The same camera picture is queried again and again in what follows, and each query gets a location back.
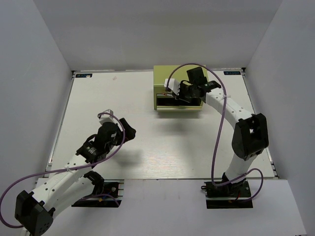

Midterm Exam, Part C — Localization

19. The green metal drawer toolbox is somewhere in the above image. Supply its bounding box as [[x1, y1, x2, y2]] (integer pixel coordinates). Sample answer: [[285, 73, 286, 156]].
[[153, 65, 203, 112]]

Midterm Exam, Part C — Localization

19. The red refill pen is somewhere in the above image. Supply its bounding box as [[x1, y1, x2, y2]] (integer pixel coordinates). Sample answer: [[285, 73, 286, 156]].
[[157, 93, 174, 97]]

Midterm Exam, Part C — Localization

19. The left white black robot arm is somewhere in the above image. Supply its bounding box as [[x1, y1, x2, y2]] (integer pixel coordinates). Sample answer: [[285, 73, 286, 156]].
[[15, 118, 136, 236]]

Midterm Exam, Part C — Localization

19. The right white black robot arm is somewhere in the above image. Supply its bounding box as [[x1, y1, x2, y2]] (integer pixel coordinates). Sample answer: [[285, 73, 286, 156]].
[[164, 63, 269, 196]]

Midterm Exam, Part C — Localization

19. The right corner label sticker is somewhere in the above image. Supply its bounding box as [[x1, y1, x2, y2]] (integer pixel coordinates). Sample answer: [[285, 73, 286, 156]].
[[223, 71, 241, 75]]

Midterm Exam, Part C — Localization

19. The corner label sticker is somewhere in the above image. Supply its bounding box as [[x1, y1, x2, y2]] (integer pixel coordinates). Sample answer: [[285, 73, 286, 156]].
[[223, 71, 241, 75], [75, 73, 93, 78]]

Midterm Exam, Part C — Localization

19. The left corner label sticker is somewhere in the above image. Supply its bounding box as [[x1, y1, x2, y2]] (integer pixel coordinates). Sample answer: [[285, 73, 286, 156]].
[[75, 73, 93, 78]]

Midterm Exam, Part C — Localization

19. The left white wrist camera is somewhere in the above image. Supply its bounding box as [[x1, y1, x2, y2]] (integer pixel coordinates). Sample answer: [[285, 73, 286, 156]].
[[97, 109, 116, 125]]

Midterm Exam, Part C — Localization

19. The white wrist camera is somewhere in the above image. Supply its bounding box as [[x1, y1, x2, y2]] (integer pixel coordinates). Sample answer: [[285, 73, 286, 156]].
[[97, 109, 116, 125], [164, 78, 180, 95]]

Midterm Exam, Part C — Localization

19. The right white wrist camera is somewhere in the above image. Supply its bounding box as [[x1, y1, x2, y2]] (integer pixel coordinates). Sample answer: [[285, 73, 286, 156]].
[[164, 78, 180, 95]]

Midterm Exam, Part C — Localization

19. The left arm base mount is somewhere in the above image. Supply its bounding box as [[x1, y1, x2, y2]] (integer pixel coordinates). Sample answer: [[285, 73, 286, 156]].
[[71, 180, 125, 208]]

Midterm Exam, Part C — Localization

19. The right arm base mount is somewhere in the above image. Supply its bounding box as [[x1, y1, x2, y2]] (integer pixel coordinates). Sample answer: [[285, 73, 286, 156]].
[[201, 180, 253, 209]]

